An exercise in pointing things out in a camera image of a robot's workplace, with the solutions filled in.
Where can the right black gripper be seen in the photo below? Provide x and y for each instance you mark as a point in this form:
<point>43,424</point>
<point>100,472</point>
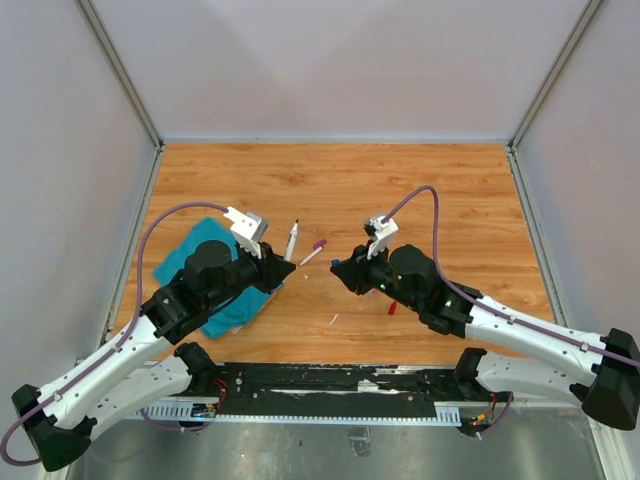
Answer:
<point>354,272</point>

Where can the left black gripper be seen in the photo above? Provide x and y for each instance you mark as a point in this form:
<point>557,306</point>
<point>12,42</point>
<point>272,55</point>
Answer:
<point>272,270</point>

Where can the white blue deli marker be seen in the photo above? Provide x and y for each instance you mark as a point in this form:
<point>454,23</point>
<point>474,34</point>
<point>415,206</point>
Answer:
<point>291,242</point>

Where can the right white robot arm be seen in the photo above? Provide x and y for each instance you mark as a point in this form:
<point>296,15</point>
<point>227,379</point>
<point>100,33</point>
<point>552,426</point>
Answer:
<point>598,373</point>

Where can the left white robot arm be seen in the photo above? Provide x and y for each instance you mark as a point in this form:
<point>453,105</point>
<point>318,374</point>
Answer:
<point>149,358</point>

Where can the thin white red-end pen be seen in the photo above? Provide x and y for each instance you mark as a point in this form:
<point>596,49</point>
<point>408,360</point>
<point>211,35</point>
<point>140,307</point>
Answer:
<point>314,253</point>

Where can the purple marker cap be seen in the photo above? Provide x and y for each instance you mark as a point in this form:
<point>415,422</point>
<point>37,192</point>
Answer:
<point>319,244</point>

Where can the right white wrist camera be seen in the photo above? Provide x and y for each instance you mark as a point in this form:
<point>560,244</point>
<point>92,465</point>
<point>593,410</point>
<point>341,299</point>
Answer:
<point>381,230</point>

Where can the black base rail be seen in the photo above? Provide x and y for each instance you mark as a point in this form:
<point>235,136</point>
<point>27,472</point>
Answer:
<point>325,391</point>

